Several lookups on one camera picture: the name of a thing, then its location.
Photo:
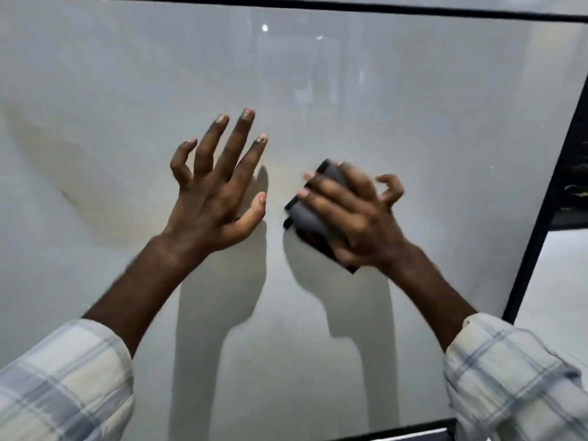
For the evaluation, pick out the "person's right hand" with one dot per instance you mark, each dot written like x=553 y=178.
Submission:
x=365 y=227

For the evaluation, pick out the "person's right little finger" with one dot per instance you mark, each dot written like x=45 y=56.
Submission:
x=393 y=188

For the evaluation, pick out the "person's left little finger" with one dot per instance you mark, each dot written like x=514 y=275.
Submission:
x=181 y=161

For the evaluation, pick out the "person's right forearm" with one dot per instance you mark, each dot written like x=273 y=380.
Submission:
x=468 y=344

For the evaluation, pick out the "person's left thumb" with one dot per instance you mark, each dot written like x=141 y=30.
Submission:
x=254 y=216

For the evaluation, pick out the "person's left hand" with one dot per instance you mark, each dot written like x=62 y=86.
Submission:
x=209 y=204

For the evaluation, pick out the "person's left forearm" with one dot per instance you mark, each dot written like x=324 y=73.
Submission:
x=115 y=316

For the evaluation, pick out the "person's right middle finger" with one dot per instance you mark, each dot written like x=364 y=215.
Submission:
x=328 y=188

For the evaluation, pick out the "person's right thumb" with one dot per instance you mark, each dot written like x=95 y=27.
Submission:
x=342 y=252

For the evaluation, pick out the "person's left middle finger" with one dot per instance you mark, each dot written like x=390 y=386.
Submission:
x=238 y=137

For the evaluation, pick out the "black-framed whiteboard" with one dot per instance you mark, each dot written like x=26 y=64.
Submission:
x=138 y=87

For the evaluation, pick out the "black whiteboard eraser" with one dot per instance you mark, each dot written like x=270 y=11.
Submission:
x=308 y=218

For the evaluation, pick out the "dark patterned panel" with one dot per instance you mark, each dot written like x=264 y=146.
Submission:
x=569 y=179

